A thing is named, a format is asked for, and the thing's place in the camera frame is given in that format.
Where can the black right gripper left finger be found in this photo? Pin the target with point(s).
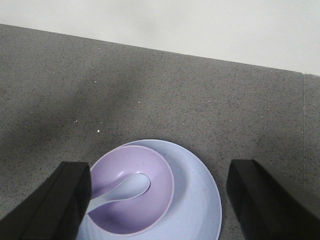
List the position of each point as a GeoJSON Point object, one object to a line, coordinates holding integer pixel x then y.
{"type": "Point", "coordinates": [55, 210]}

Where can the light blue plastic spoon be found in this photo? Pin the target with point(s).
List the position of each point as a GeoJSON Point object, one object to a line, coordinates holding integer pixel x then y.
{"type": "Point", "coordinates": [130, 188]}

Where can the purple plastic bowl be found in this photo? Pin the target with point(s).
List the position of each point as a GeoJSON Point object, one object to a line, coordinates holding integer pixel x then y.
{"type": "Point", "coordinates": [134, 216]}

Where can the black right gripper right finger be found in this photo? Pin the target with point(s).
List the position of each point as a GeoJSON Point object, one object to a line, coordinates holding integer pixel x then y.
{"type": "Point", "coordinates": [269, 206]}

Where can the light blue plastic plate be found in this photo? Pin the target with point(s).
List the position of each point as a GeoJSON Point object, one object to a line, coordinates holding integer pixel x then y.
{"type": "Point", "coordinates": [196, 210]}

